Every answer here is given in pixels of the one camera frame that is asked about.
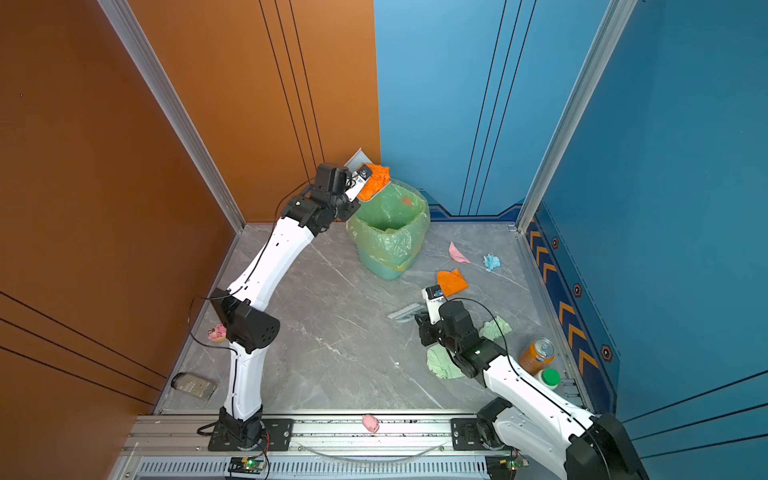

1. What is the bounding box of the grey-green plastic dustpan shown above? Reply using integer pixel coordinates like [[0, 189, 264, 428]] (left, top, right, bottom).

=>
[[344, 148, 373, 172]]

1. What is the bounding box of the pink paper ball on rail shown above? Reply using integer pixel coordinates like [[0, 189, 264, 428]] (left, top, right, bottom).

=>
[[361, 414, 380, 434]]

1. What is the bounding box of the pink toy on yellow base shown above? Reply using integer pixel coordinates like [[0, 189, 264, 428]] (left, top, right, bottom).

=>
[[207, 324, 227, 343]]

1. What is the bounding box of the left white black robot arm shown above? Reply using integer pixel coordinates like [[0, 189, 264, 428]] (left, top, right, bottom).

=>
[[208, 163, 373, 437]]

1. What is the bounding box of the orange paper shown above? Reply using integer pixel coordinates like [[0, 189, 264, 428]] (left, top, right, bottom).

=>
[[357, 163, 391, 202], [436, 269, 469, 297]]

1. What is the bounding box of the green trash bin with liner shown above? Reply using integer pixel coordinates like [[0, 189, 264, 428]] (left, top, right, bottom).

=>
[[346, 180, 431, 280]]

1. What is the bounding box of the grey-green hand brush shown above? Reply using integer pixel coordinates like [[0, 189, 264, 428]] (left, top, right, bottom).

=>
[[387, 303, 424, 323]]

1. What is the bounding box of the light blue paper scrap far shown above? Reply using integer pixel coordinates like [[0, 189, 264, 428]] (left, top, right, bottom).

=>
[[483, 254, 501, 272]]

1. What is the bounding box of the circuit board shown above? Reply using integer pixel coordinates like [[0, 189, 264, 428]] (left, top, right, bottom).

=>
[[485, 455, 530, 480], [227, 457, 268, 477]]

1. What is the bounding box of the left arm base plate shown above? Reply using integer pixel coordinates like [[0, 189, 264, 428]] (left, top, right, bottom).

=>
[[207, 418, 294, 453]]

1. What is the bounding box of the left circuit board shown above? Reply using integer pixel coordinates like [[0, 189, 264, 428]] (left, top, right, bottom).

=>
[[227, 457, 268, 477]]

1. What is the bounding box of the right circuit board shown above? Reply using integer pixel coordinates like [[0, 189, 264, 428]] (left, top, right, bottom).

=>
[[485, 455, 530, 480]]

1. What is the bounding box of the light green paper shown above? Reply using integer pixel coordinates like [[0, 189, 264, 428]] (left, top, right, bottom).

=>
[[426, 345, 464, 380], [479, 316, 511, 341]]

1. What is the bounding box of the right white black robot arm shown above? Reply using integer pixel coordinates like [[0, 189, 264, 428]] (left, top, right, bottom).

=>
[[414, 299, 649, 479]]

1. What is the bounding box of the white bottle green cap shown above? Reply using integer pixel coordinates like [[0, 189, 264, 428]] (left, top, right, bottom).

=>
[[535, 368, 562, 390]]

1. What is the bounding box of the pink paper scrap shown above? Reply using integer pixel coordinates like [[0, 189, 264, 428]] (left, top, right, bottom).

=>
[[448, 242, 471, 264]]

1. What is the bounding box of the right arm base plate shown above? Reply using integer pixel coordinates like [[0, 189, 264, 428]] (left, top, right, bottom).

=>
[[450, 417, 512, 451]]

